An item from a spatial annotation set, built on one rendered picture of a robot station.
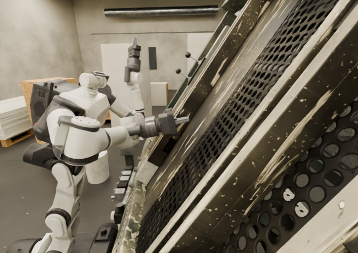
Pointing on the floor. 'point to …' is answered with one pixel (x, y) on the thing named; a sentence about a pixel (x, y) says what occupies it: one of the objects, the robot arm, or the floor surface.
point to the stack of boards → (14, 120)
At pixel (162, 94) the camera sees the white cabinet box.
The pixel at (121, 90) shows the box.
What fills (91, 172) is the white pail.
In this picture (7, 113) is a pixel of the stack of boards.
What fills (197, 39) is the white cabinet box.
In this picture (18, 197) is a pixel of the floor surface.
